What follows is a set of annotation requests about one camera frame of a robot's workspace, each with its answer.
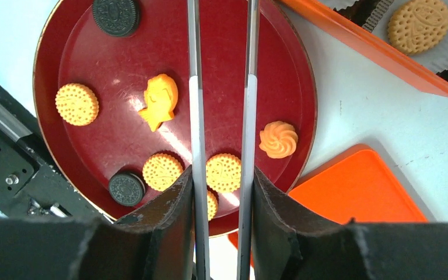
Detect orange compartment cookie box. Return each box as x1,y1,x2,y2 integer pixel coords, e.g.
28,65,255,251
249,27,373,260
282,1,448,97

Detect metal serving tongs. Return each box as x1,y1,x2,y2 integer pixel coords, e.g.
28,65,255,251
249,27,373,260
187,1,260,279

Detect orange swirl cookie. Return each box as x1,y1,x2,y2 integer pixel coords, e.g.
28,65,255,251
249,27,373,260
258,121,299,159

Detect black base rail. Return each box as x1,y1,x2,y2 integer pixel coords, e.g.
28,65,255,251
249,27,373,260
0,86,101,218

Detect orange box lid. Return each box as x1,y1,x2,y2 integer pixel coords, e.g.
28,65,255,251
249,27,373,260
227,148,429,267

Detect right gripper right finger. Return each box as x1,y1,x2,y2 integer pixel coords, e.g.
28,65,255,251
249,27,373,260
251,169,448,279

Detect dark red round plate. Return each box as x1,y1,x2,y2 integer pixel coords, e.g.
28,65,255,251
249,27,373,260
33,1,317,218

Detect dark round cookie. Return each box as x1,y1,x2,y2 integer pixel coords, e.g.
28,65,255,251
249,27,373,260
92,0,141,37
108,171,146,207

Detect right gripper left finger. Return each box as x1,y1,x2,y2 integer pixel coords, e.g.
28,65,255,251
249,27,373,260
0,168,194,279

